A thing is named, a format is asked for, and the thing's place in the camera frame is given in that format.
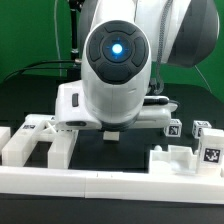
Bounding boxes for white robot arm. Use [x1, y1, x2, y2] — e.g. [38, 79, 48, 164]
[79, 0, 219, 131]

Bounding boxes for white tagged cube left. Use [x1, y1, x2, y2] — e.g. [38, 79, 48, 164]
[164, 119, 182, 137]

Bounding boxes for black camera stand pole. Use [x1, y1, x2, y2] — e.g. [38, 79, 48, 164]
[67, 0, 85, 60]

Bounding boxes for white chair seat part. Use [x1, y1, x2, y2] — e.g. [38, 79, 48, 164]
[148, 145, 197, 175]

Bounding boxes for white tagged cube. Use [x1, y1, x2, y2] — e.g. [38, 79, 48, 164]
[192, 120, 211, 139]
[164, 119, 182, 137]

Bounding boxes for white tagged cube right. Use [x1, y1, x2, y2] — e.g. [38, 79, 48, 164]
[192, 120, 211, 139]

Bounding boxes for white U-shaped fence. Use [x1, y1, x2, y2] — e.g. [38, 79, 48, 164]
[0, 127, 224, 205]

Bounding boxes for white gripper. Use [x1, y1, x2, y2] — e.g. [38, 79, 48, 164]
[131, 96, 179, 129]

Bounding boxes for white chair back frame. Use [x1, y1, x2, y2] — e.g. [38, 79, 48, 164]
[1, 114, 79, 169]

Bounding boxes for black cables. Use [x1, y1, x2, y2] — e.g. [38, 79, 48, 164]
[0, 59, 83, 84]

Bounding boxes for white thin cable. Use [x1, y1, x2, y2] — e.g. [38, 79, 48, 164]
[53, 0, 64, 78]

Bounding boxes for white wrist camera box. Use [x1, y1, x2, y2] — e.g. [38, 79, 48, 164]
[55, 81, 102, 130]

